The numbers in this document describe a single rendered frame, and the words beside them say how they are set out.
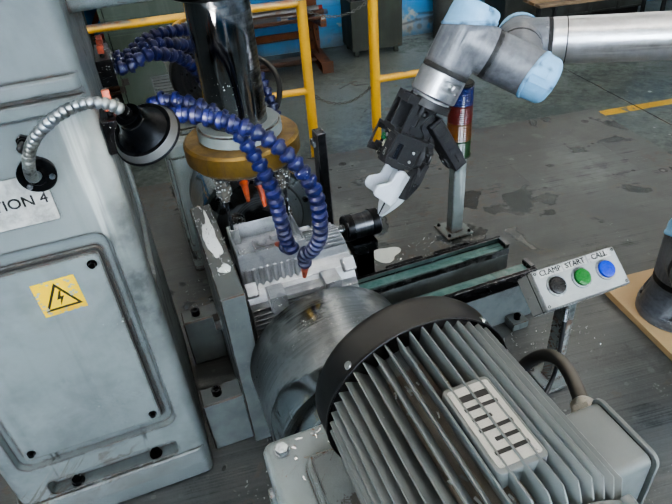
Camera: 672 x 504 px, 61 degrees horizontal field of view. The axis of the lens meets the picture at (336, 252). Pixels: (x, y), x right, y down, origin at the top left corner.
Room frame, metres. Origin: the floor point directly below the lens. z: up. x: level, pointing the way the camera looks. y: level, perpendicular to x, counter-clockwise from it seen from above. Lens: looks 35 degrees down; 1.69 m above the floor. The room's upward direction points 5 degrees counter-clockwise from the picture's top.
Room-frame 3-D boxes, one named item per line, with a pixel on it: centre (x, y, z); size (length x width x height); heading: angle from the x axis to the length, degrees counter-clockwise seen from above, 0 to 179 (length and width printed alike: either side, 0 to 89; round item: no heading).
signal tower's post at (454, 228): (1.30, -0.33, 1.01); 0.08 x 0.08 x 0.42; 18
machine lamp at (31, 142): (0.55, 0.24, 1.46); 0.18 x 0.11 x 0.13; 108
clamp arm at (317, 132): (1.01, 0.01, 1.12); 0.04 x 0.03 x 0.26; 108
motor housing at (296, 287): (0.85, 0.08, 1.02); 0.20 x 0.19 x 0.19; 107
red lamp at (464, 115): (1.30, -0.33, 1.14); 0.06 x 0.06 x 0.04
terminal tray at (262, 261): (0.84, 0.12, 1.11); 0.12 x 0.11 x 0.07; 107
